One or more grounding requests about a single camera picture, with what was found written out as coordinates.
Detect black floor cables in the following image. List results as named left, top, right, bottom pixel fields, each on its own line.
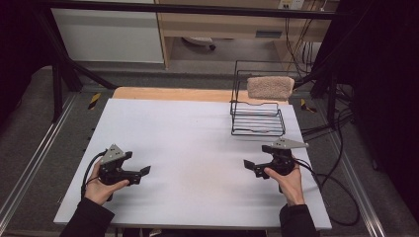
left=300, top=83, right=356, bottom=142

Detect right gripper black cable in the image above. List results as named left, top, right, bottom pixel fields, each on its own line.
left=293, top=157, right=362, bottom=227

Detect beige towel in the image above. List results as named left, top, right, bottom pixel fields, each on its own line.
left=246, top=75, right=296, bottom=102

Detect hanging black cables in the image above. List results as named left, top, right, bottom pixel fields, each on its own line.
left=284, top=16, right=314, bottom=79

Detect office chair base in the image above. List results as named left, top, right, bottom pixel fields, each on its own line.
left=181, top=36, right=217, bottom=51

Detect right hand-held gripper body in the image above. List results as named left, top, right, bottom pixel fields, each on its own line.
left=254, top=137, right=310, bottom=181

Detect aluminium floor rail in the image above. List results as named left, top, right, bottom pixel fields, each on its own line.
left=0, top=94, right=79, bottom=225
left=328, top=131, right=387, bottom=237

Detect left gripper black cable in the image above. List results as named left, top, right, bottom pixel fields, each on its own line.
left=80, top=149, right=109, bottom=200

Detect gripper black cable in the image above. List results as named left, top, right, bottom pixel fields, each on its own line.
left=80, top=149, right=109, bottom=200
left=293, top=157, right=362, bottom=227

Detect light wooden desk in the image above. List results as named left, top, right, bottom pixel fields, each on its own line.
left=154, top=0, right=340, bottom=69

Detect white wall socket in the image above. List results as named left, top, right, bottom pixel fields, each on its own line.
left=278, top=0, right=306, bottom=11

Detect black metal stand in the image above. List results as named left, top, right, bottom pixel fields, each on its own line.
left=276, top=60, right=341, bottom=130
left=32, top=9, right=119, bottom=123

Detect person's right hand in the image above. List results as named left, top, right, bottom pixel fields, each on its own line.
left=263, top=162, right=306, bottom=207

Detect black metal frame bar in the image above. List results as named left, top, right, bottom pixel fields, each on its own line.
left=36, top=0, right=341, bottom=21

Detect person's left hand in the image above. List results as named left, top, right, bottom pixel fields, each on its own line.
left=83, top=157, right=130, bottom=206

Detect black wire rack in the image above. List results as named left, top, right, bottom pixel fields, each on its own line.
left=229, top=59, right=304, bottom=137

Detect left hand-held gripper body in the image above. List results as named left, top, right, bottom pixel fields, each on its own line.
left=97, top=143, right=142, bottom=187

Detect white board sheet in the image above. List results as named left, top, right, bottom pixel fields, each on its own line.
left=53, top=98, right=333, bottom=231

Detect yellow black tape strip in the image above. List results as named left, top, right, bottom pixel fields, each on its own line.
left=299, top=98, right=318, bottom=115
left=87, top=92, right=102, bottom=111

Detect white cabinet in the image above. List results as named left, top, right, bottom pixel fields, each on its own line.
left=50, top=7, right=165, bottom=64

